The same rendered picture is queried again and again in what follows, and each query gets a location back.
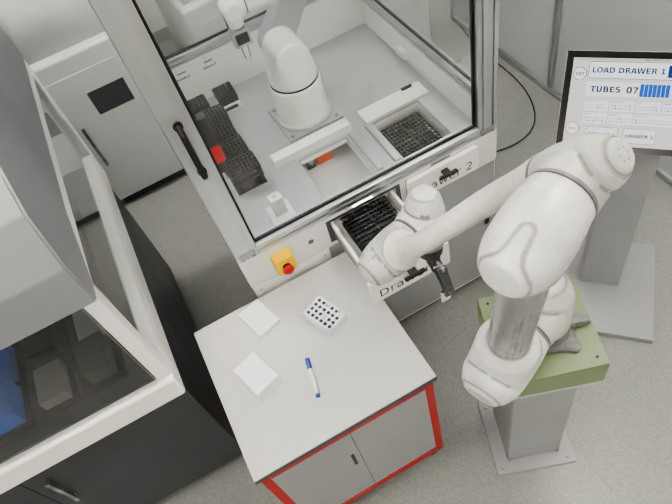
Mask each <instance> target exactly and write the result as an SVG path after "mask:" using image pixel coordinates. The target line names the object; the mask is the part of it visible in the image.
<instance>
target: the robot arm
mask: <svg viewBox="0 0 672 504"><path fill-rule="evenodd" d="M634 164H635V156H634V152H633V150H632V148H631V146H630V145H629V144H628V143H627V142H626V141H625V140H623V139H621V138H618V137H617V136H615V135H610V134H585V135H580V136H577V137H573V138H570V139H567V140H565V141H562V142H559V143H557V144H554V145H552V146H550V147H548V148H547V149H545V150H543V151H542V152H540V153H538V154H536V155H534V156H532V157H531V158H530V159H528V160H527V161H526V162H524V163H523V164H522V165H520V166H519V167H517V168H515V169H514V170H512V171H511V172H509V173H507V174H506V175H504V176H502V177H500V178H499V179H497V180H495V181H493V182H492V183H490V184H488V185H487V186H485V187H484V188H482V189H480V190H479V191H477V192H476V193H474V194H473V195H471V196H470V197H468V198H467V199H465V200H464V201H462V202H461V203H460V204H458V205H457V206H455V207H454V208H452V209H451V210H449V211H448V212H446V211H445V206H444V202H443V199H442V197H441V194H440V193H439V191H438V190H436V189H435V188H434V187H432V186H430V185H427V184H419V185H416V186H414V187H412V188H411V189H410V191H409V192H408V194H407V196H406V198H405V201H404V205H403V206H402V208H401V211H400V212H399V214H398V216H397V217H396V218H395V220H394V221H393V222H392V223H391V224H389V225H388V226H387V227H385V228H384V229H383V230H382V231H381V232H380V233H379V234H378V235H376V236H375V237H374V239H373V240H372V241H371V242H370V243H369V244H368V245H367V246H366V247H365V249H364V250H363V252H362V254H361V256H360V258H359V260H358V270H359V273H360V274H361V275H362V277H363V278H364V279H365V280H366V281H367V282H369V283H370V284H372V285H377V286H381V285H384V284H387V283H389V282H390V281H392V280H393V279H394V278H396V277H399V276H400V275H401V274H403V273H404V272H406V271H407V270H409V269H411V268H412V267H414V266H415V265H416V264H417V270H419V269H421V268H423V267H424V268H426V262H427V264H428V265H429V267H430V269H431V271H432V272H434V273H435V275H436V278H437V280H438V282H439V284H440V286H441V289H440V292H441V301H442V303H443V302H445V301H447V300H449V299H450V298H451V294H452V293H453V292H455V290H454V287H453V285H452V282H451V279H450V276H449V274H448V270H447V266H446V265H443V264H442V262H441V260H440V259H441V258H440V256H441V254H442V252H443V245H444V243H445V242H447V241H449V240H451V239H452V238H454V237H456V236H457V235H459V234H461V233H463V232H464V231H466V230H468V229H469V228H471V227H473V226H474V225H476V224H478V223H480V222H481V221H483V220H485V219H486V218H488V217H490V216H492V215H493V214H495V213H497V214H496V215H495V217H494V218H493V220H492V222H491V223H490V225H489V226H488V228H487V230H486V231H485V233H484V235H483V237H482V240H481V243H480V247H479V251H478V258H477V267H478V270H479V273H480V275H481V276H482V278H483V280H484V281H485V282H486V284H487V285H488V286H489V287H491V288H492V289H493V290H494V291H495V292H494V298H493V305H492V311H491V317H490V319H489V320H487V321H486V322H485V323H484V324H483V325H482V326H481V327H480V328H479V330H478V332H477V334H476V337H475V339H474V342H473V344H472V347H471V349H470V351H469V353H468V355H467V357H466V359H465V361H464V363H463V369H462V381H463V384H464V388H465V389H466V390H467V391H468V392H469V393H470V394H471V395H472V396H474V397H475V398H476V399H478V400H479V401H481V402H482V403H484V404H486V405H488V406H491V407H496V406H503V405H505V404H507V403H509V402H511V401H513V400H514V399H516V398H517V397H518V396H519V395H520V394H521V393H522V391H523V390H524V389H525V387H526V386H527V385H528V383H529V382H530V380H531V379H532V377H533V376H534V374H535V373H536V371H537V369H538V368H539V366H540V364H541V363H542V361H543V359H544V357H545V355H546V354H552V353H563V352H567V353H573V354H576V353H579V352H580V350H581V345H580V343H579V341H578V340H577V338H576V335H575V330H574V328H576V327H580V326H583V325H587V324H590V323H591V321H590V319H591V318H590V315H589V314H581V313H574V310H575V291H574V288H573V285H572V283H571V281H570V280H569V278H568V277H567V276H566V275H565V274H564V273H565V271H566V270H567V268H568V266H569V265H570V263H571V262H572V260H573V259H574V257H575V255H576V254H577V252H578V250H579V249H580V247H581V244H582V241H583V239H584V237H585V236H586V234H587V232H588V230H589V227H590V225H591V223H592V221H593V220H594V218H595V217H596V215H597V214H598V212H599V211H600V209H601V208H602V207H603V205H604V204H605V203H606V201H607V200H608V199H609V197H610V195H611V191H614V190H617V189H619V188H620V187H621V186H622V185H623V184H624V183H625V182H626V181H627V180H628V179H629V177H630V176H631V175H632V173H633V170H634ZM435 266H438V267H436V268H433V267H435Z"/></svg>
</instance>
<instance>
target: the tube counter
mask: <svg viewBox="0 0 672 504"><path fill-rule="evenodd" d="M624 97H630V98H654V99H672V84H651V83H626V90H625V96H624Z"/></svg>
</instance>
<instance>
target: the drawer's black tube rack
mask: <svg viewBox="0 0 672 504"><path fill-rule="evenodd" d="M384 197H385V195H383V196H381V197H379V198H377V199H376V200H374V201H372V202H370V203H368V204H366V205H364V206H362V207H360V208H358V209H357V210H355V211H353V212H351V213H349V214H347V215H345V216H343V217H341V218H340V219H341V220H342V219H345V220H342V222H343V223H342V225H343V227H344V228H345V229H346V231H347V232H348V234H349V235H350V236H351V238H352V239H353V241H354V242H355V243H356V245H357V246H358V248H359V249H360V250H361V252H363V250H364V249H365V247H366V246H367V245H368V244H369V243H370V242H371V241H372V240H373V239H374V237H375V236H376V235H378V234H379V233H380V232H381V231H382V230H383V229H384V228H385V227H387V226H388V225H389V224H391V223H392V222H393V221H394V220H395V218H396V217H397V216H398V215H397V213H398V214H399V212H398V211H397V210H396V209H395V208H394V206H393V205H392V204H391V203H390V201H389V200H388V199H387V198H386V197H385V199H382V198H384ZM380 199H382V200H381V201H379V200H380ZM376 201H378V202H377V203H376ZM386 201H388V202H386ZM372 203H375V204H373V205H372ZM389 204H390V205H389ZM369 205H371V206H369ZM365 207H368V208H365ZM391 207H393V208H391ZM361 209H363V210H362V211H360V210H361ZM394 210H396V211H395V212H394ZM357 211H359V213H357ZM353 213H356V214H355V215H353ZM350 215H352V216H351V217H350ZM346 217H349V218H346Z"/></svg>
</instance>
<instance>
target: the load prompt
mask: <svg viewBox="0 0 672 504"><path fill-rule="evenodd" d="M588 78H601V79H632V80H663V81H672V63H659V62H616V61H590V64H589V71H588Z"/></svg>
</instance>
